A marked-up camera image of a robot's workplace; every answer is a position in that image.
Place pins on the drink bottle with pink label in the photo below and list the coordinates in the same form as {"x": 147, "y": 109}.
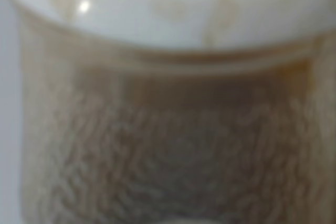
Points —
{"x": 177, "y": 111}

